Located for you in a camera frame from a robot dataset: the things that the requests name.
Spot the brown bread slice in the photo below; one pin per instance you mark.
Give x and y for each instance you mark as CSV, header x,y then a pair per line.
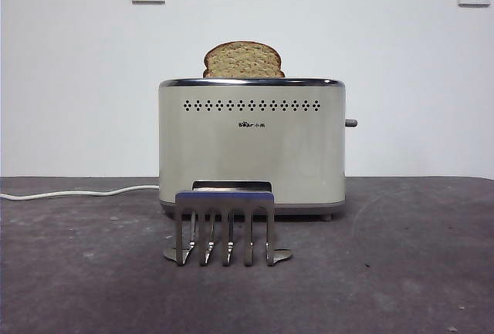
x,y
243,60

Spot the grey toaster lever knob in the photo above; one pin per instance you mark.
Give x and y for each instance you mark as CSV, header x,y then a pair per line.
x,y
352,122

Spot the cream and steel toaster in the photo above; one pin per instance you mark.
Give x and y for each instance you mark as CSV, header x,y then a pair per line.
x,y
251,156

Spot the steel bread rack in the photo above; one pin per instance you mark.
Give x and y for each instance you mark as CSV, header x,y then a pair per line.
x,y
224,196

